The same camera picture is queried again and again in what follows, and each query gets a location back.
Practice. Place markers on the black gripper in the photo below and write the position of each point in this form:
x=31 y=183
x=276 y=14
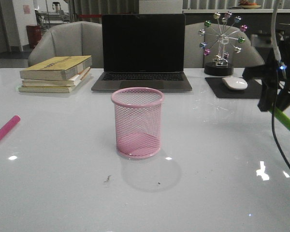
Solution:
x=267 y=73

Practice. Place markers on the green highlighter pen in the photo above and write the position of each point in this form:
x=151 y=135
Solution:
x=281 y=117

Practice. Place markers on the pink highlighter pen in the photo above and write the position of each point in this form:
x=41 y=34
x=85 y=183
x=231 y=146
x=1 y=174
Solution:
x=8 y=126

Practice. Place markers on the pink mesh pen holder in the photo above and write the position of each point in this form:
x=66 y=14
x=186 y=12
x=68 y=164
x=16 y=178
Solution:
x=138 y=121

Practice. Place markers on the black mouse pad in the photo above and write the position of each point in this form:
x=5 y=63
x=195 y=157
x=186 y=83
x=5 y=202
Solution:
x=253 y=90

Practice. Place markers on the white computer mouse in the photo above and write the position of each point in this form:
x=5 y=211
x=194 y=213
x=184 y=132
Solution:
x=234 y=83

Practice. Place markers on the ferris wheel desk ornament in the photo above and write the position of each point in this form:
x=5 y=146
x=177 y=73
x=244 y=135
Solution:
x=218 y=40

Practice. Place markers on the right grey armchair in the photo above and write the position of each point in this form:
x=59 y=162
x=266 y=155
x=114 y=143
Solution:
x=200 y=50

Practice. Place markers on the grey armchair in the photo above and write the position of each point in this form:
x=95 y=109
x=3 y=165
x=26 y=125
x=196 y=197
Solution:
x=200 y=50
x=71 y=39

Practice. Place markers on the fruit bowl on counter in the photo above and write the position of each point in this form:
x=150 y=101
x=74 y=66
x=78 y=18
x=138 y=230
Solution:
x=246 y=4

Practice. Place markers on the grey laptop with black screen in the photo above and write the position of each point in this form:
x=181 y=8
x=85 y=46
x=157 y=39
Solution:
x=143 y=50

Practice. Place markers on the middle white book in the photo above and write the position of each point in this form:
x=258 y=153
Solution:
x=74 y=81

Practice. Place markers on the left grey armchair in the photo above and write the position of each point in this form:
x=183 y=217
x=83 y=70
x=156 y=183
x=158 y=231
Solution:
x=71 y=39

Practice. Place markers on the top yellow book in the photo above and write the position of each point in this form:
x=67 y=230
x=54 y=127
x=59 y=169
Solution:
x=57 y=68

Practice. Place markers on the bottom pale yellow book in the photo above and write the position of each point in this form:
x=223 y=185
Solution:
x=47 y=89

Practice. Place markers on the red bin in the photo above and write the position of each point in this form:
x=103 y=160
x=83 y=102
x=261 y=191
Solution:
x=34 y=34

